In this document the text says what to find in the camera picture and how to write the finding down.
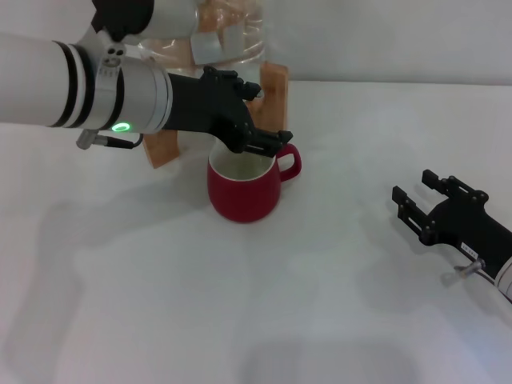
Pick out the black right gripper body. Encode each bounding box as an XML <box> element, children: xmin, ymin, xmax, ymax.
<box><xmin>423</xmin><ymin>198</ymin><xmax>512</xmax><ymax>277</ymax></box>

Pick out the thin dark cable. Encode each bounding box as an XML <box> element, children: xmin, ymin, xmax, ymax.
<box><xmin>76</xmin><ymin>130</ymin><xmax>144</xmax><ymax>151</ymax></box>

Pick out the glass water dispenser jar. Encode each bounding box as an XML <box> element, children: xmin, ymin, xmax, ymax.
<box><xmin>138</xmin><ymin>0</ymin><xmax>267</xmax><ymax>68</ymax></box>

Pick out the silver metal connector plug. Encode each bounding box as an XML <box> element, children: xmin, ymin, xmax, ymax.
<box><xmin>454</xmin><ymin>258</ymin><xmax>485</xmax><ymax>278</ymax></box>

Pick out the wooden dispenser stand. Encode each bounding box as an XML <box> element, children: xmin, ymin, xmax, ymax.
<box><xmin>142</xmin><ymin>60</ymin><xmax>290</xmax><ymax>169</ymax></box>

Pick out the grey black wrist camera box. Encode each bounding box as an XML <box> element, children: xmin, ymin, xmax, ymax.
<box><xmin>91</xmin><ymin>0</ymin><xmax>199</xmax><ymax>41</ymax></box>

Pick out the red ceramic cup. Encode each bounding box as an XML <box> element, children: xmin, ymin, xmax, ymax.
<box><xmin>206</xmin><ymin>142</ymin><xmax>303</xmax><ymax>224</ymax></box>

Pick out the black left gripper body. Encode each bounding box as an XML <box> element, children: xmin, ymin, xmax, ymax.
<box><xmin>166</xmin><ymin>73</ymin><xmax>258</xmax><ymax>153</ymax></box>

